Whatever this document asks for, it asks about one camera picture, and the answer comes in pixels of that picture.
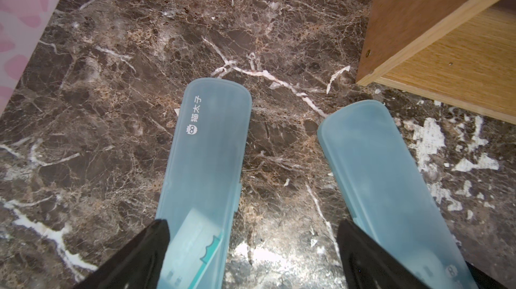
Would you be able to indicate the wooden three-tier shelf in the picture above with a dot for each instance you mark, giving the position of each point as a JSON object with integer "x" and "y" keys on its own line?
{"x": 459, "y": 52}

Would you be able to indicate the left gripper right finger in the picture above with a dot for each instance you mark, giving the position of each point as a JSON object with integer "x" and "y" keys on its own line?
{"x": 371, "y": 265}

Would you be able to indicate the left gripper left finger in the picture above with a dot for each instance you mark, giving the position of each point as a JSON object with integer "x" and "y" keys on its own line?
{"x": 137, "y": 265}

